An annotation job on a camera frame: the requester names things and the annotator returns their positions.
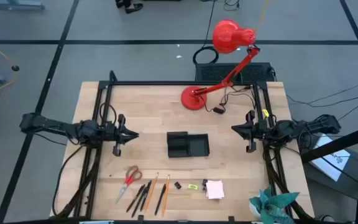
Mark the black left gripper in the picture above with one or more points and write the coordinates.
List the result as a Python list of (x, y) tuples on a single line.
[(121, 137)]

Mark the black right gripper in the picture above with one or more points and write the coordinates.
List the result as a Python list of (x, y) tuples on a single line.
[(252, 130)]

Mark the black mesh desk organizer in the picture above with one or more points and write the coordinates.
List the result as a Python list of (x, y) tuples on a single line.
[(197, 146)]

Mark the orange pencil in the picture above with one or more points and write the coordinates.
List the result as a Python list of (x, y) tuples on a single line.
[(166, 195), (151, 192)]

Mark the black pen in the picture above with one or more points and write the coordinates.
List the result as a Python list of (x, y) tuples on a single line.
[(160, 199), (137, 207), (135, 198), (146, 194)]

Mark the black binder clip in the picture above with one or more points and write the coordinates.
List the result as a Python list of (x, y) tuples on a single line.
[(177, 185), (204, 187), (204, 181)]

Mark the pale pink sticky note pad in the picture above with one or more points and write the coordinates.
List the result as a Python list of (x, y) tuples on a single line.
[(214, 189)]

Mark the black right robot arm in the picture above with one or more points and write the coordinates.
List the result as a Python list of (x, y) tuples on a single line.
[(315, 124)]

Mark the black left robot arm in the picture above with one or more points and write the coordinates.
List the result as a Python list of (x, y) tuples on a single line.
[(42, 124)]

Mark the black perforated metal case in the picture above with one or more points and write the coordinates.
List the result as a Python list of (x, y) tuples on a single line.
[(210, 73)]

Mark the teal leafed potted plant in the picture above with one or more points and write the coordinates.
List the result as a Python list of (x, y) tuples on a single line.
[(272, 205)]

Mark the black table clamp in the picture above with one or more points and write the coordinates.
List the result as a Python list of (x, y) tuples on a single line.
[(231, 219), (140, 218)]

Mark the red desk lamp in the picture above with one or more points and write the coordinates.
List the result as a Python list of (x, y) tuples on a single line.
[(228, 37)]

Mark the white paper sheet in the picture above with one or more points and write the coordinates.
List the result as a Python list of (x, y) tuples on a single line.
[(331, 161)]

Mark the black metal stand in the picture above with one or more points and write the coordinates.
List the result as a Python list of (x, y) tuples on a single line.
[(337, 144)]

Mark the person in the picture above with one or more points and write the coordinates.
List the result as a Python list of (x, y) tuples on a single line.
[(134, 8)]

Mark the black floor disc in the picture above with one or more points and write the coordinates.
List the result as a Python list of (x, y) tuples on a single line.
[(15, 68)]

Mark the black frame corner bracket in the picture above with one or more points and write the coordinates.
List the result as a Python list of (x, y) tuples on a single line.
[(113, 77)]

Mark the black aluminium table frame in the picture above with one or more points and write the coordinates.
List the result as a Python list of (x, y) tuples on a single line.
[(166, 83)]

